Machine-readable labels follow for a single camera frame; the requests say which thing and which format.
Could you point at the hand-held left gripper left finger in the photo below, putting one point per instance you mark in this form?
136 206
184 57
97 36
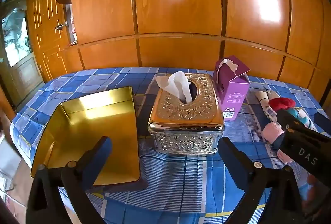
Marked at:
102 159

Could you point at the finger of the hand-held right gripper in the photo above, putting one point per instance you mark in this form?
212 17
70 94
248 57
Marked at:
323 120
287 116

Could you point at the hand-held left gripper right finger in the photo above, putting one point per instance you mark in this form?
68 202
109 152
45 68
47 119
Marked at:
230 159

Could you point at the blue plush toy pink outfit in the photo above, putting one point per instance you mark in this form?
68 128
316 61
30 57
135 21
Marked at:
301 114

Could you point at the red fuzzy sock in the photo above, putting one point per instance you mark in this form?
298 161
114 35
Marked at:
281 103

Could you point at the white sock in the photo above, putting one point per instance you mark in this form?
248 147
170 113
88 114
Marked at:
263 100

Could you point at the gold tin box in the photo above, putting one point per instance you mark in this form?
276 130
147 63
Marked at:
103 120

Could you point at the person's right hand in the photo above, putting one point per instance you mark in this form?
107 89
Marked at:
314 182

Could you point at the blue plaid bedsheet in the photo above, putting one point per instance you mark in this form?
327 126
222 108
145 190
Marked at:
181 182

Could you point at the purple carton box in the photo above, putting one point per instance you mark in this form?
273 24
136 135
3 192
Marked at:
232 94

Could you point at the silver embossed tissue box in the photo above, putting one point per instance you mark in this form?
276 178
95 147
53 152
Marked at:
186 115

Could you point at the white tissue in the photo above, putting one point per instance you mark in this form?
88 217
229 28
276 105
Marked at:
175 84

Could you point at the clear plastic chair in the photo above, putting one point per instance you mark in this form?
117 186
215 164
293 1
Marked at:
7 162

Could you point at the wooden door with gold lines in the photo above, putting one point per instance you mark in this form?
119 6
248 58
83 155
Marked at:
46 45

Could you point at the pink decoration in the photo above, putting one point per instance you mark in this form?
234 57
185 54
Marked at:
73 29

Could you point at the metal door knob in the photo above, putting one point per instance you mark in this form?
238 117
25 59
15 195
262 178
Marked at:
60 26

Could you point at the glass panel door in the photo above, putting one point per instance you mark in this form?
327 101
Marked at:
18 40

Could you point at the wooden wardrobe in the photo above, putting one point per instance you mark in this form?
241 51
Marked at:
178 1

